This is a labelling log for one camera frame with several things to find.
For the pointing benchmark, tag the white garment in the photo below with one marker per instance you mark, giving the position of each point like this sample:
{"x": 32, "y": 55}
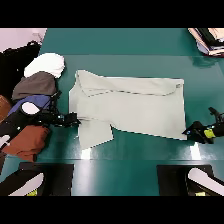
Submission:
{"x": 46, "y": 64}

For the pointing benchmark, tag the blue garment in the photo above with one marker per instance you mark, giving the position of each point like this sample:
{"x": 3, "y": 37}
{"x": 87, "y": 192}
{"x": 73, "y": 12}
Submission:
{"x": 40, "y": 100}

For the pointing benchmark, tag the black garment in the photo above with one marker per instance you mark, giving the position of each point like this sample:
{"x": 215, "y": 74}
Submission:
{"x": 15, "y": 66}

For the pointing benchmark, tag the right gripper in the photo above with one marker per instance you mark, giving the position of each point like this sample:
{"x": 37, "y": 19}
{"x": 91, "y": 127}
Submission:
{"x": 200, "y": 131}

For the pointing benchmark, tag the stack of folded clothes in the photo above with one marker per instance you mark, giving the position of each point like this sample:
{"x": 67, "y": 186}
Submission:
{"x": 210, "y": 41}

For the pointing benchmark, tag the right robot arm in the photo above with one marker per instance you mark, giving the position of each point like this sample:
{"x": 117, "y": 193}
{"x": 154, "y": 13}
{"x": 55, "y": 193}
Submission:
{"x": 206, "y": 178}

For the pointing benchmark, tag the rust brown garment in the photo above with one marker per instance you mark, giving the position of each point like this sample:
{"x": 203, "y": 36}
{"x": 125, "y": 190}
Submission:
{"x": 28, "y": 141}

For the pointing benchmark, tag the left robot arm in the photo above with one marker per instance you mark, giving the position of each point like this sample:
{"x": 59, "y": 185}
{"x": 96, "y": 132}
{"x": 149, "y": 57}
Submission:
{"x": 30, "y": 108}

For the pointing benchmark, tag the grey garment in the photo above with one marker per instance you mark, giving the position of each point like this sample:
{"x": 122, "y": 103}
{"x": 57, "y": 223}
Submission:
{"x": 35, "y": 85}

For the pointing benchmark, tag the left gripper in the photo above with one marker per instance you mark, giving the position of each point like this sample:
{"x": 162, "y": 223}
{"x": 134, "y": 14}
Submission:
{"x": 68, "y": 120}

